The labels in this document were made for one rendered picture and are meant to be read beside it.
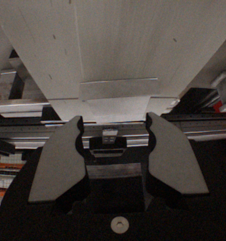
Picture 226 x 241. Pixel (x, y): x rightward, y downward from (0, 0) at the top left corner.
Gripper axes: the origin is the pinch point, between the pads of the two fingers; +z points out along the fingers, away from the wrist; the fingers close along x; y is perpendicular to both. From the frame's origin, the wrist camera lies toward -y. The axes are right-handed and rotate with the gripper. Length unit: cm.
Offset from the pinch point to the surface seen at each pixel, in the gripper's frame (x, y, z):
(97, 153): -5.7, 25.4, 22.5
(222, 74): 29.3, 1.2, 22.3
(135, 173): 3.2, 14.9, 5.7
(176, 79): 7.4, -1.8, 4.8
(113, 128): -0.2, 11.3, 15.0
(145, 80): 3.5, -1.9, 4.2
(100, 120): -2.4, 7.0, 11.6
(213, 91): 39, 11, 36
